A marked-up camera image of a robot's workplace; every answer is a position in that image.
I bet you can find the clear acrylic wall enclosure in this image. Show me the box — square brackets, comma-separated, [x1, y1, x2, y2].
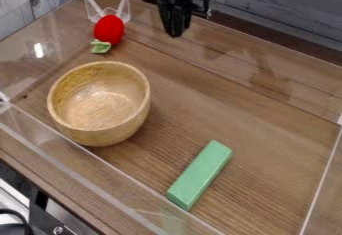
[0, 0, 342, 235]

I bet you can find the clear acrylic corner bracket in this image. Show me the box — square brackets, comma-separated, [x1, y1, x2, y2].
[84, 0, 131, 23]

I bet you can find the red plush strawberry toy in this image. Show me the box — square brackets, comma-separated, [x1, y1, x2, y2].
[91, 15, 126, 54]

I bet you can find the green rectangular block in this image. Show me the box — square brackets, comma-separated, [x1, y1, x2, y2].
[167, 140, 233, 211]

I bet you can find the black cable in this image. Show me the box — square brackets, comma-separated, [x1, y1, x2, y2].
[0, 208, 35, 235]

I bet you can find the black metal table frame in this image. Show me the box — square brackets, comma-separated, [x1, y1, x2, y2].
[28, 190, 92, 235]

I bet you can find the wooden bowl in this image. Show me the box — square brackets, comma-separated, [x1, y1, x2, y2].
[47, 61, 151, 147]

